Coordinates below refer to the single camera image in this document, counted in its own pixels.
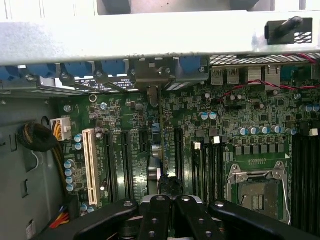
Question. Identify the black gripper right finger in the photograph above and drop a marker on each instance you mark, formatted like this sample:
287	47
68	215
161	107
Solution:
197	220

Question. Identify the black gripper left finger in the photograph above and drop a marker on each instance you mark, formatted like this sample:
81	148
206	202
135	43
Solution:
155	220

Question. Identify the black RAM slot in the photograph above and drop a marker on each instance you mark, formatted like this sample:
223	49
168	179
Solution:
305	175
314	175
296	175
208	172
218	170

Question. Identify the CPU socket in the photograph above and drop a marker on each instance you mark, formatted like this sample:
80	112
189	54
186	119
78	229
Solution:
260	195

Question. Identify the long black expansion slot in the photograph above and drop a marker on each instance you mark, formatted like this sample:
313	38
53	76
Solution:
178	150
110	162

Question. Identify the short black expansion slot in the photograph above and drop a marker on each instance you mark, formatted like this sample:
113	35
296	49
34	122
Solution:
143	141

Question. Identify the white expansion slot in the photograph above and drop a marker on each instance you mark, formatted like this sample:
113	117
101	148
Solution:
91	167

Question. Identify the green motherboard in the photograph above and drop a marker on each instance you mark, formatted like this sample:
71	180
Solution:
250	112

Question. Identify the white power connector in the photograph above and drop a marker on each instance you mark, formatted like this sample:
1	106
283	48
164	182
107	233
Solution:
61	128

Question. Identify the open black PC case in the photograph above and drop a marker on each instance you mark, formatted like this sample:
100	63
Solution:
125	37

